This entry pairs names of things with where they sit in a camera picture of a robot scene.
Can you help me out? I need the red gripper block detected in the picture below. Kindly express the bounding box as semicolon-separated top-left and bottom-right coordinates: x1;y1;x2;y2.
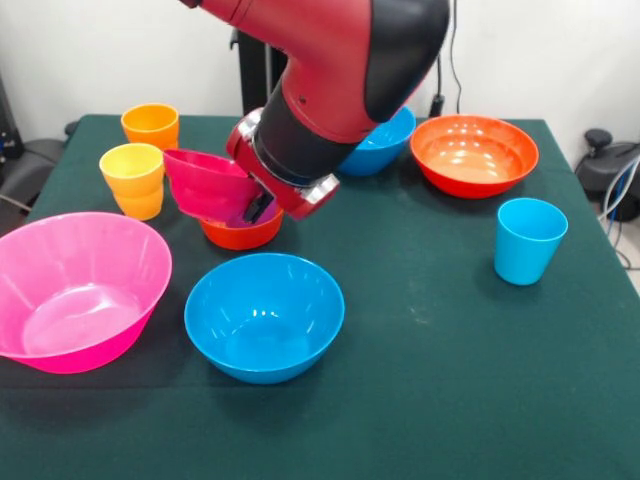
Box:
225;124;329;225

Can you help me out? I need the purple plastic cup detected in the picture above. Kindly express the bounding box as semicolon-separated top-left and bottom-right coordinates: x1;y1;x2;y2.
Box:
224;204;284;229

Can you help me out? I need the small magenta plastic bowl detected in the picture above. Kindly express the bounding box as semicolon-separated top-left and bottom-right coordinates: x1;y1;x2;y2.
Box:
163;148;261;221

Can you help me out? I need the small orange-red plastic bowl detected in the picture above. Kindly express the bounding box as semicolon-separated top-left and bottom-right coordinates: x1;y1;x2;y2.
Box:
199;204;285;251

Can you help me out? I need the blue plastic bowl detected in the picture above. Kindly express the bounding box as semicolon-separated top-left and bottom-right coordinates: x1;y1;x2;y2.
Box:
337;105;417;178
183;252;346;386

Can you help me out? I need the yellow plastic cup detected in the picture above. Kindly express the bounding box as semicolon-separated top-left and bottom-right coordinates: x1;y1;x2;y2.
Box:
99;142;165;197

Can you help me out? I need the black column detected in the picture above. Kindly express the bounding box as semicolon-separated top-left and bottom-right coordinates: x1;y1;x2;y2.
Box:
229;27;294;117

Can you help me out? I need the large pink plastic bowl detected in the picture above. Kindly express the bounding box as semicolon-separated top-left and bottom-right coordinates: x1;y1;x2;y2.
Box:
0;211;174;376

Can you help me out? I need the dark green tablecloth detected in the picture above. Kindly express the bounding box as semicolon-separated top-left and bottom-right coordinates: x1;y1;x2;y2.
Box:
0;114;640;480

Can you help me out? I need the large orange-red plastic bowl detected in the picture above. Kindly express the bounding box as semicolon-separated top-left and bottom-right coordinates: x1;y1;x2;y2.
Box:
409;114;540;200

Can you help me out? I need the black equipment rack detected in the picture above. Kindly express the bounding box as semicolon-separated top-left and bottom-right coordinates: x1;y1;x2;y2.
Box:
0;69;24;161

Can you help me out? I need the blue plastic cup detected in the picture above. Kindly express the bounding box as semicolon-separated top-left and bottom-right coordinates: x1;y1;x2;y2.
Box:
494;197;569;287

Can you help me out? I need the black cable with plug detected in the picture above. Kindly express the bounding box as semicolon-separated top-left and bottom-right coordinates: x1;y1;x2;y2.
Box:
430;52;446;119

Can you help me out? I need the thin black cable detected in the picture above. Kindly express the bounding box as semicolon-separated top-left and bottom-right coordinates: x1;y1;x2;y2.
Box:
448;0;464;119

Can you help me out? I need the blue cable bundle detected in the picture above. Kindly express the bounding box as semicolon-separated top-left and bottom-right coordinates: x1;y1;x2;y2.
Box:
602;155;640;271

